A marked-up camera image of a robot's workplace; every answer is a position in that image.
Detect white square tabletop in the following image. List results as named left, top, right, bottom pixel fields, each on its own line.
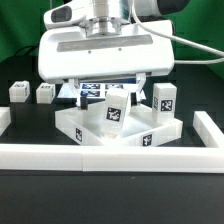
left=55, top=101, right=183, bottom=147

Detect white U-shaped fence obstacle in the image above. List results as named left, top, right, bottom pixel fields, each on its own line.
left=0, top=106, right=224, bottom=174

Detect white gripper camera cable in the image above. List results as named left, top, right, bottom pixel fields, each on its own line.
left=128, top=0, right=224, bottom=66

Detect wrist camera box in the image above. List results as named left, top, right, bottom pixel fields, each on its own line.
left=43, top=0, right=87, bottom=30

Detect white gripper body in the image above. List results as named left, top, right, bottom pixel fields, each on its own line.
left=38, top=20, right=174, bottom=84

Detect white AprilTag base sheet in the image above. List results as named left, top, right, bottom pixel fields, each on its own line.
left=57, top=83, right=137, bottom=99

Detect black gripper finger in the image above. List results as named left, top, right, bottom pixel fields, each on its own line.
left=130, top=73, right=146, bottom=106
left=68, top=79, right=88, bottom=110

